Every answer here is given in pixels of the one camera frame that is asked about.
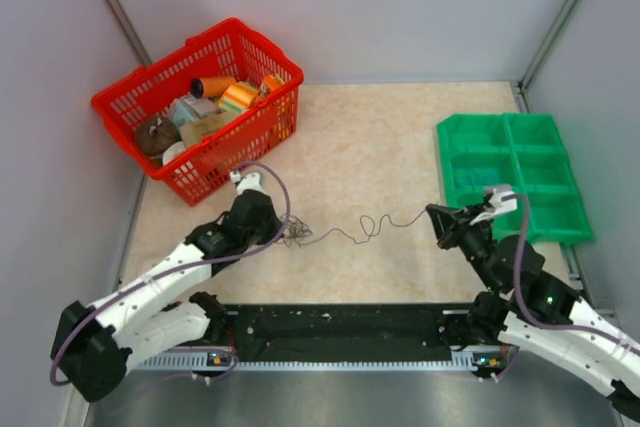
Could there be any white round lid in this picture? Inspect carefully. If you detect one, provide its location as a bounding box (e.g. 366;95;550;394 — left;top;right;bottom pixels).
161;141;186;166

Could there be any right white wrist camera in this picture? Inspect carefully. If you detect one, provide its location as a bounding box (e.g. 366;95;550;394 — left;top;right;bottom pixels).
470;184;517;226

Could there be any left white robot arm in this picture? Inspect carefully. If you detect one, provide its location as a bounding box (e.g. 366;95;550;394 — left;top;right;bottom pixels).
50;188;282;403

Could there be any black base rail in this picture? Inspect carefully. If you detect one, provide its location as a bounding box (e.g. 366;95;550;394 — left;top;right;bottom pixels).
196;303;481;364

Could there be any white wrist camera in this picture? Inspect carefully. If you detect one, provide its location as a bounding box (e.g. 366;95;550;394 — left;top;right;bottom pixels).
229;170;267;196
470;184;517;226

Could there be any dark wire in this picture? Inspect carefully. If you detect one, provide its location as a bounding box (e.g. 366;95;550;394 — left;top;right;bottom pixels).
277;210;436;248

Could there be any brown round bun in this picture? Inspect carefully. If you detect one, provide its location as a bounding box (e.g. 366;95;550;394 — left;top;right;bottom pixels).
134;114;181;157

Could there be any green compartment tray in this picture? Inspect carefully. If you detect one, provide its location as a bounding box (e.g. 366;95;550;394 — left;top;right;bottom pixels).
436;113;594;245

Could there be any brown cardboard box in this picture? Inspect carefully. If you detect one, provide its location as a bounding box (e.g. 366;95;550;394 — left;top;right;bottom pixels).
180;111;238;148

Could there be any red plastic shopping basket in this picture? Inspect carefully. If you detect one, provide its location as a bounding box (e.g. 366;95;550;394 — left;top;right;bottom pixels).
91;18;304;206

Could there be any pale blue box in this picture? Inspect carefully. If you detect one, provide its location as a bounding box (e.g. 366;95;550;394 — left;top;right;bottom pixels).
166;94;220;127

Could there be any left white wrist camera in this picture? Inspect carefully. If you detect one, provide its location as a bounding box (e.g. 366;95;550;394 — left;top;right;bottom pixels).
229;170;267;196

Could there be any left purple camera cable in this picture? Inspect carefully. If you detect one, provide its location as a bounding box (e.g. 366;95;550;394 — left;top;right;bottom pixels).
48;160;292;387

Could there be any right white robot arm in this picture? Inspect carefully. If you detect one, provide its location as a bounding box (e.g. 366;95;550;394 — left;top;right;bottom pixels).
425;194;639;421

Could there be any orange snack packet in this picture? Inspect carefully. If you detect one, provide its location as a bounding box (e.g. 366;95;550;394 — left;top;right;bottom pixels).
259;74;285;98

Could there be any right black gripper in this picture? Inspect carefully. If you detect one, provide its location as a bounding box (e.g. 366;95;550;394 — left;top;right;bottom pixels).
424;201;501;294

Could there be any yellow striped sponge pack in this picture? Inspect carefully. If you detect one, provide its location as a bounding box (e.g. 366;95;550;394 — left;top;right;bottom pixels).
218;82;259;113

